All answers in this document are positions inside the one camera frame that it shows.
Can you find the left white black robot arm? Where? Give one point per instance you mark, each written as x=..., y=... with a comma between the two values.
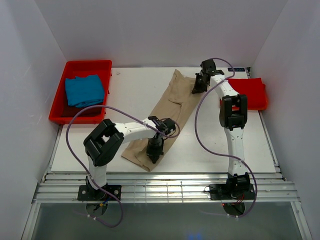
x=102, y=144

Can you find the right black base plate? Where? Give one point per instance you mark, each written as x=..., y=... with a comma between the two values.
x=221, y=192

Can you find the red folded t shirt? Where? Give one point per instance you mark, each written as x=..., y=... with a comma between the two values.
x=254, y=89

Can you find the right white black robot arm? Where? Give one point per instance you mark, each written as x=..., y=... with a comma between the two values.
x=233, y=116

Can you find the red plastic bin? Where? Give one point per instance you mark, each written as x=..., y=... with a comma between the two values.
x=60, y=112

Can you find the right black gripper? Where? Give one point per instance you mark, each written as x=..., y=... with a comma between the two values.
x=197, y=88

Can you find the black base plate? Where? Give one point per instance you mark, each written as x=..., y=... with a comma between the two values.
x=87, y=193
x=221, y=192

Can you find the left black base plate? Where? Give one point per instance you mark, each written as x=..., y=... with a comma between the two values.
x=87, y=193

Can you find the blue folded t shirt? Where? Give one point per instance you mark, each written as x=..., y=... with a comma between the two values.
x=84, y=91

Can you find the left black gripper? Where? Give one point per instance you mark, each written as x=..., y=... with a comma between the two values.
x=154, y=154

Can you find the blue label sticker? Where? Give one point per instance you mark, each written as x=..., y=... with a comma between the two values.
x=237, y=69

